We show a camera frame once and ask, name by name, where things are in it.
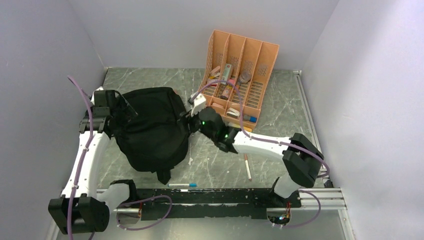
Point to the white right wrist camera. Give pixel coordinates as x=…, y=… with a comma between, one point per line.
x=197, y=102

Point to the black student backpack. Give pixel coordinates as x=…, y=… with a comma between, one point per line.
x=156, y=140

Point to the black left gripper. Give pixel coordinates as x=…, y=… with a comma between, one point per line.
x=126, y=104

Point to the green white box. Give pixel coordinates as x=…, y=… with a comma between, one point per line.
x=226, y=73

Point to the orange plastic desk organizer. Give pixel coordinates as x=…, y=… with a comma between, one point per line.
x=245, y=54

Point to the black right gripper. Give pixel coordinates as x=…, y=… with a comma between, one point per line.
x=190, y=119

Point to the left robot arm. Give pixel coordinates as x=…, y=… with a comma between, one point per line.
x=80, y=208

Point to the white stapler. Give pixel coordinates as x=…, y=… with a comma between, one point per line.
x=233, y=113

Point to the pink white small box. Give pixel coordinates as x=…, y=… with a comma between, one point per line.
x=212, y=82

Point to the blue capped small item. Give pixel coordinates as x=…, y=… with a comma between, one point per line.
x=249, y=118

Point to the brown white marker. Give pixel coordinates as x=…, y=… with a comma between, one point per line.
x=247, y=166

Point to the pink eraser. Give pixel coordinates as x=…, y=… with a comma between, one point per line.
x=215, y=70

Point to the blue white pen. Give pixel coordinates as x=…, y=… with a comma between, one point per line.
x=182, y=185

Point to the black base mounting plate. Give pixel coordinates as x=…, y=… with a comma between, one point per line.
x=154, y=203

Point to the brown bottle pink cap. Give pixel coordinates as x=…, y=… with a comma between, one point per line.
x=227, y=89

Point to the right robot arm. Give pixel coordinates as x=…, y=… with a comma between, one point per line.
x=302, y=160

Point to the grey round jar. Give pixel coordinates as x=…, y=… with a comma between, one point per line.
x=244, y=77

